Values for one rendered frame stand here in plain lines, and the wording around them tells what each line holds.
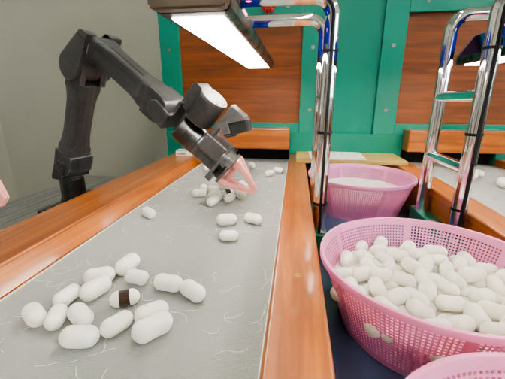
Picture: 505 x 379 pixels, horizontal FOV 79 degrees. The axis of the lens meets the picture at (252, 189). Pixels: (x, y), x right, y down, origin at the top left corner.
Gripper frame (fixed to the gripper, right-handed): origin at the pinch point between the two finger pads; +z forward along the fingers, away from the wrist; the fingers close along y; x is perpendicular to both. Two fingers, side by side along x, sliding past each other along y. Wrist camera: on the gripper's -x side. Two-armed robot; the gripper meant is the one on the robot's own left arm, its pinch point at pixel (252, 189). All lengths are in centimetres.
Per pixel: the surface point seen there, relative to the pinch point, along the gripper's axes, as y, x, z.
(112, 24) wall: 137, 23, -121
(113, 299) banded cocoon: -35.9, 7.8, -6.3
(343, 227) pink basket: -16.4, -10.3, 12.6
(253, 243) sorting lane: -18.3, 0.7, 4.1
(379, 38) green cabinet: 50, -50, 2
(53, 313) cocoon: -39.0, 10.3, -9.8
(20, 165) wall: 140, 153, -128
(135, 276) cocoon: -31.6, 7.6, -6.2
